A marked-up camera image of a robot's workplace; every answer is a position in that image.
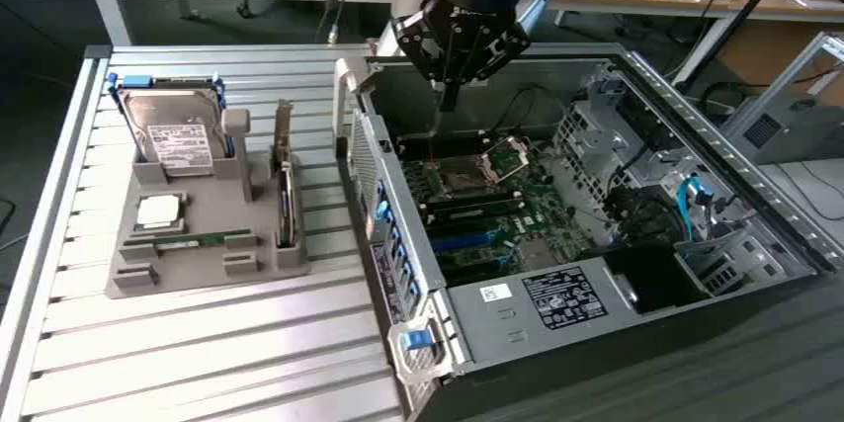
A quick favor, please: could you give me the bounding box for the silver chipset heat sink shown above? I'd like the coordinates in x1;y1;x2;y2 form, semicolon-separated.
516;238;563;270

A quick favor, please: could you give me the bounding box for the blue expansion slot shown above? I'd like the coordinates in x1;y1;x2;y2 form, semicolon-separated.
428;229;507;254

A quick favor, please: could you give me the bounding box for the black wire bundle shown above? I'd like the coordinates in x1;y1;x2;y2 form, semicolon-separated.
603;184;684;250

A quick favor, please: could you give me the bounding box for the grey power supply unit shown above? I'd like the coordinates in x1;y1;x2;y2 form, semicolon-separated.
444;257;647;367

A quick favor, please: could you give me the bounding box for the grey plastic parts rack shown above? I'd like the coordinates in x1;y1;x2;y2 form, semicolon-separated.
104;108;311;300

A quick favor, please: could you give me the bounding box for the green motherboard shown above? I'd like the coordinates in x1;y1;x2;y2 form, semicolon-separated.
395;132;599;290

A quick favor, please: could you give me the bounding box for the aluminium profile frame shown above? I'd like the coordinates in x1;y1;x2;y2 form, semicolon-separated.
757;30;844;107

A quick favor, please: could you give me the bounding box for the open black PC case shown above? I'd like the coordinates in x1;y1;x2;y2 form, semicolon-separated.
332;42;844;422

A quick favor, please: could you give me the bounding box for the hard disk in blue carrier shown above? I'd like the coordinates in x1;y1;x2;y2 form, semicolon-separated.
104;71;239;179

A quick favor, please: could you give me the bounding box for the silver metal drive cage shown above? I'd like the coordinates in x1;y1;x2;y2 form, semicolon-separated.
549;73;671;225

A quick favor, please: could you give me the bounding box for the blue case latch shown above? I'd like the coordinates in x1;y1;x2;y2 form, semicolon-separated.
400;330;435;353

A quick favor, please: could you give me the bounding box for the black tripod pole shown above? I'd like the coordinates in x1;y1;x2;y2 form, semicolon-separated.
671;0;809;95

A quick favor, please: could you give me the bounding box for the CPU socket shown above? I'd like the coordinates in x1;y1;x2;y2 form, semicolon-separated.
433;157;493;194

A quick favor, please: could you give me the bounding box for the thin socket locking lever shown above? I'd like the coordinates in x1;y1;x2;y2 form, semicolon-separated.
424;113;441;167

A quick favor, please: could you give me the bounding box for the metal socket cover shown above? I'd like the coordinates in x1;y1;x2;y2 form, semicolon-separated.
477;137;533;181

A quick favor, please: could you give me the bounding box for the low-profile graphics card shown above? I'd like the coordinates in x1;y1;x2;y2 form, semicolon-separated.
269;98;300;250

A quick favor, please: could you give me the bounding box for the black looped wire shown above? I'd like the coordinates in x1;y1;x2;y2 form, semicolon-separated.
504;85;572;141

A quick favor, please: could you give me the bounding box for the blue disk wire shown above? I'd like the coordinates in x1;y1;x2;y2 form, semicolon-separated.
675;172;717;245

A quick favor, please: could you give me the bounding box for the grey disk bay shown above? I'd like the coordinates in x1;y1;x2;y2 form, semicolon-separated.
671;228;816;299

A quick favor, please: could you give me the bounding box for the grey computer tower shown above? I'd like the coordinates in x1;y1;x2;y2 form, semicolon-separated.
721;93;844;166

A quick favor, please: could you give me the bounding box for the silver CPU chip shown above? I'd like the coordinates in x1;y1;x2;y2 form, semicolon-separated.
135;194;183;231

